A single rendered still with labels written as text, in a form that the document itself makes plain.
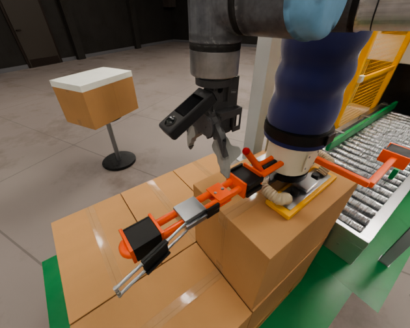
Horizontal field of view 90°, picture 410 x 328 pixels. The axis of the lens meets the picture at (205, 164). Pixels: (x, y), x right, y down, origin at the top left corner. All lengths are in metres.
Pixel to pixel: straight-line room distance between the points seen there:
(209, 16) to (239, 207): 0.60
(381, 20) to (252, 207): 0.59
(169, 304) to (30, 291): 1.20
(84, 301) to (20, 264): 1.12
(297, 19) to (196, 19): 0.15
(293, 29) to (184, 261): 1.00
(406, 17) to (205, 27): 0.27
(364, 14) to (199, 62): 0.25
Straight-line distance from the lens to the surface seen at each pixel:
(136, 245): 0.52
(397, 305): 2.03
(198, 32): 0.38
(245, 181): 0.65
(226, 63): 0.38
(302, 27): 0.31
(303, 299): 1.74
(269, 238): 0.72
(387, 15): 0.43
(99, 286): 1.15
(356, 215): 1.55
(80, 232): 1.37
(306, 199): 0.84
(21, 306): 1.98
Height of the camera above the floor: 1.52
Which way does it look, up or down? 37 degrees down
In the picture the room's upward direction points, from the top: straight up
